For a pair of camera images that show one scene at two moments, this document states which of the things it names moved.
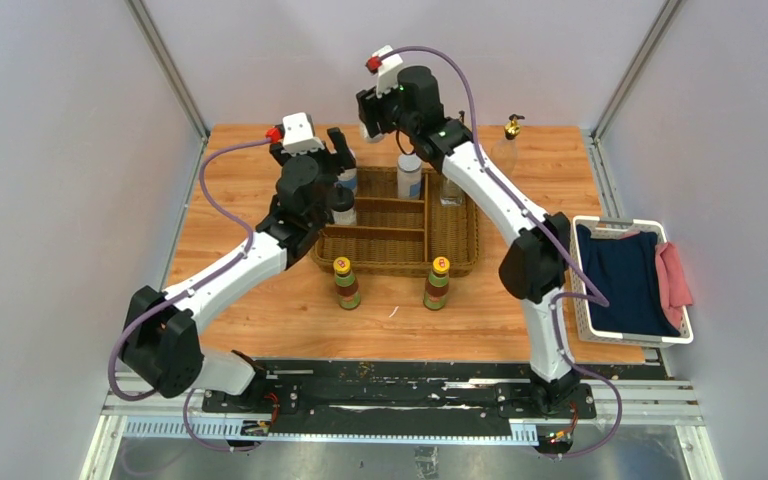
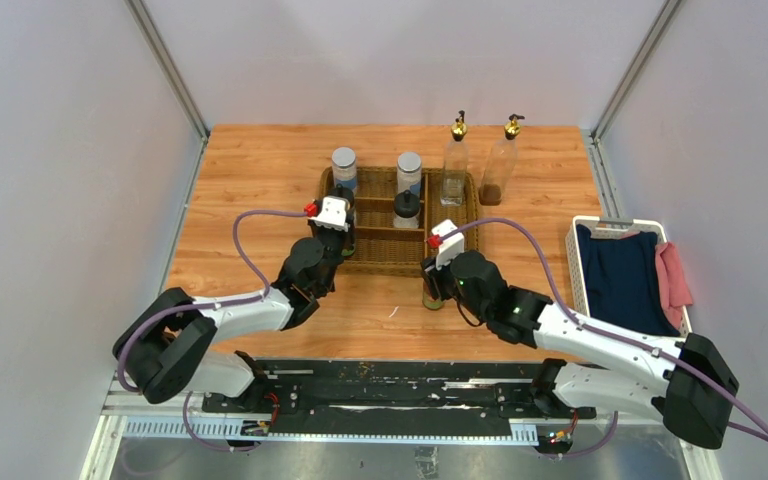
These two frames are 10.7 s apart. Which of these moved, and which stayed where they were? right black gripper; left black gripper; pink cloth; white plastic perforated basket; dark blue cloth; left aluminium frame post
Moved: left black gripper; right black gripper
Stayed: left aluminium frame post; pink cloth; white plastic perforated basket; dark blue cloth
